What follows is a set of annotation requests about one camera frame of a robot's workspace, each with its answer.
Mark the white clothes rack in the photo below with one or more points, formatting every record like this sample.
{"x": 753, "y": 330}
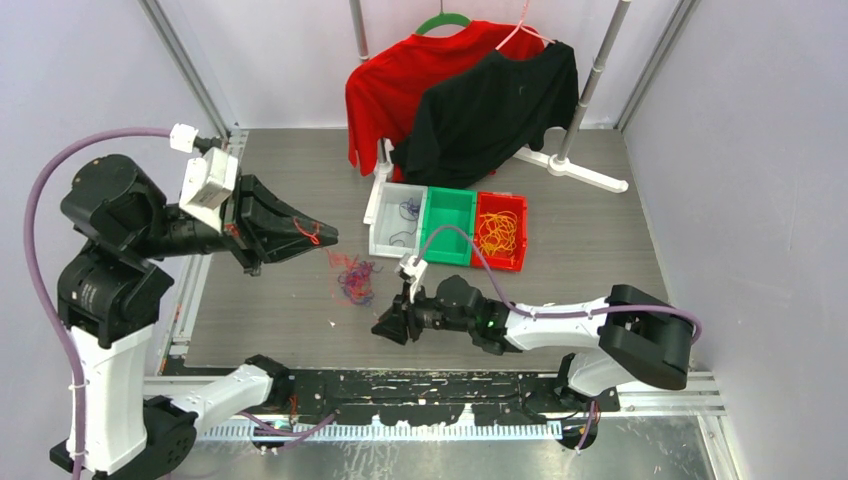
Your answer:
{"x": 557, "y": 164}

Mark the white plastic bin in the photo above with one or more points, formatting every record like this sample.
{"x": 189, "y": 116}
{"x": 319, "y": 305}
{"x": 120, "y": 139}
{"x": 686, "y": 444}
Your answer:
{"x": 398, "y": 221}

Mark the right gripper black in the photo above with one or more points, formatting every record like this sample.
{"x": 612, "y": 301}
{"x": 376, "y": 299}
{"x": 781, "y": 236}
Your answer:
{"x": 394, "y": 324}

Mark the black t-shirt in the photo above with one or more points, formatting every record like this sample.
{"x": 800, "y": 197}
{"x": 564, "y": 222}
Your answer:
{"x": 466, "y": 127}

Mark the red t-shirt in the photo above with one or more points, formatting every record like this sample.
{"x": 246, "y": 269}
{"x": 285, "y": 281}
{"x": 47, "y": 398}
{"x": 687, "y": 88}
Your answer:
{"x": 383, "y": 94}

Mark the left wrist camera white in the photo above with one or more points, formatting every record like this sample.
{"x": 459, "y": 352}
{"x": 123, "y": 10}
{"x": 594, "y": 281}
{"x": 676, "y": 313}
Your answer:
{"x": 209, "y": 179}

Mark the green plastic bin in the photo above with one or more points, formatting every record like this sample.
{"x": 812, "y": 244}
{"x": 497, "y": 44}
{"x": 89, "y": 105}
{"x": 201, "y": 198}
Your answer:
{"x": 455, "y": 207}

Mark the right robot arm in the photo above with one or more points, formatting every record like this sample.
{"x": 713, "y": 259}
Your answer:
{"x": 625, "y": 336}

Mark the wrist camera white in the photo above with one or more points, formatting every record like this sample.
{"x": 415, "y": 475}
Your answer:
{"x": 412, "y": 270}
{"x": 209, "y": 179}

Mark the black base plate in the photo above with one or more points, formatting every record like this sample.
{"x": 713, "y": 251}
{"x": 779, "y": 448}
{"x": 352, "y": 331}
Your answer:
{"x": 425, "y": 398}

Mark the red plastic bin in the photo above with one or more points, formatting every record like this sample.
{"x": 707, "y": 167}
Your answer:
{"x": 500, "y": 231}

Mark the green clothes hanger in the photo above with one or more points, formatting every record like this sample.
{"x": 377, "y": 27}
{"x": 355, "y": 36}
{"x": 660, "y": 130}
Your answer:
{"x": 441, "y": 19}

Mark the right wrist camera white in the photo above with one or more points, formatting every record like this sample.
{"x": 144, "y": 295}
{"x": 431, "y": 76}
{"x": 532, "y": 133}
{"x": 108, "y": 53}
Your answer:
{"x": 412, "y": 270}

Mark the pink clothes hanger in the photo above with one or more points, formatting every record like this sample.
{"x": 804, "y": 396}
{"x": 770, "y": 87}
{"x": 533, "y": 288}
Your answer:
{"x": 521, "y": 27}

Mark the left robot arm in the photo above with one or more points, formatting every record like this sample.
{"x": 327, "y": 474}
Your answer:
{"x": 109, "y": 301}

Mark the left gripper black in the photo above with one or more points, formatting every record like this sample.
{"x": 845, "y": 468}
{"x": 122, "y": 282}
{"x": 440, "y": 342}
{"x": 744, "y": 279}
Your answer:
{"x": 257, "y": 225}

